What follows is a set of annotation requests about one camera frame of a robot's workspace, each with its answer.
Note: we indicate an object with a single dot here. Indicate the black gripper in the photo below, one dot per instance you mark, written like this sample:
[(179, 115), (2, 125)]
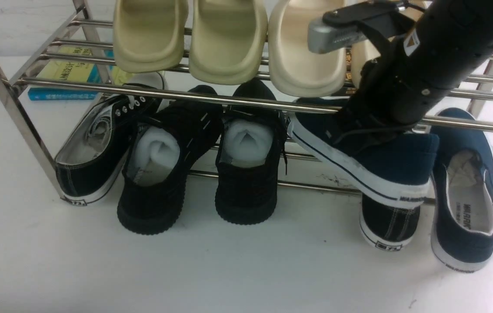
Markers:
[(387, 103)]

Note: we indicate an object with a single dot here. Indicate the navy slip-on shoe white sole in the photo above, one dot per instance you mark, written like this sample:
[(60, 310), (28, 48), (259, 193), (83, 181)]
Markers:
[(392, 168)]

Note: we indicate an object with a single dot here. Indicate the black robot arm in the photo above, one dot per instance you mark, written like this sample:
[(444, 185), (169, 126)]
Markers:
[(451, 39)]

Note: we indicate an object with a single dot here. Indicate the stainless steel shoe rack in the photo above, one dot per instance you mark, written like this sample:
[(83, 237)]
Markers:
[(10, 90)]

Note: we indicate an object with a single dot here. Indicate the dark colourful magazine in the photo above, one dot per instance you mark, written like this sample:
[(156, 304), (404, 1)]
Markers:
[(348, 87)]

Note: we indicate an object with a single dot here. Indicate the cream foam slipper right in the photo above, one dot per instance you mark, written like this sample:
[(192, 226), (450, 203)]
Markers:
[(363, 51)]

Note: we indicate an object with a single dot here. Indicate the cream foam slipper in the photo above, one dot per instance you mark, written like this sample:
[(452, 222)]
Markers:
[(293, 69), (363, 51)]

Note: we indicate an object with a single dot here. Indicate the cream foam slipper left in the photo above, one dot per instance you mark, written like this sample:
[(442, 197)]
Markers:
[(293, 69)]

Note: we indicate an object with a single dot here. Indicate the navy slip-on shoe far right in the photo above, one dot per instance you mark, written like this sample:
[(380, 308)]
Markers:
[(462, 235)]

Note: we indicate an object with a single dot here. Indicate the black canvas sneaker right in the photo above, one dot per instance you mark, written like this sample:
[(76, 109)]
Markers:
[(387, 228)]

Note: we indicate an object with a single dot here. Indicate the black canvas sneaker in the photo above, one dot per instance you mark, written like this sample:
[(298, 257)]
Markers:
[(91, 158), (387, 228)]

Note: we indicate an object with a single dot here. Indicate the black knit shoe right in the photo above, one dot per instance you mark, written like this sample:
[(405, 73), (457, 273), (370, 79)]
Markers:
[(252, 145)]

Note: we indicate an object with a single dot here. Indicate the black knit shoe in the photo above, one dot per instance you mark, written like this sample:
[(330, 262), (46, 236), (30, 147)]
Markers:
[(164, 147), (252, 145)]

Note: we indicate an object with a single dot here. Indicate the olive foam slipper right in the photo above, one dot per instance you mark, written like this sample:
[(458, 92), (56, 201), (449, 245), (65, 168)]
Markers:
[(227, 40)]

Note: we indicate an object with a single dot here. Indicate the olive foam slipper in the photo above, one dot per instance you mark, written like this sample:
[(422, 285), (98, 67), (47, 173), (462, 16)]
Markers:
[(227, 40), (148, 35)]

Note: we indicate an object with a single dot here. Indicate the black knit shoe left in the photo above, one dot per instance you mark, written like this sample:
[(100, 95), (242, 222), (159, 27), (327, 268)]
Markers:
[(164, 147)]

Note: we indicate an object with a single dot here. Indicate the olive foam slipper left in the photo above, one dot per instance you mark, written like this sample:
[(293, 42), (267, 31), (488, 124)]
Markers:
[(148, 35)]

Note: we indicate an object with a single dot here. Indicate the black canvas sneaker far left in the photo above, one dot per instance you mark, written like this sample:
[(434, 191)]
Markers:
[(91, 158)]

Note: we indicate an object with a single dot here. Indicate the yellow and blue book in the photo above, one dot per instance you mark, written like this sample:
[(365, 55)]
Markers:
[(73, 71)]

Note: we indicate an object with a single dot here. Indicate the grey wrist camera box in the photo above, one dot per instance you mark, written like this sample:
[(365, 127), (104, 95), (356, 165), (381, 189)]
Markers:
[(323, 38)]

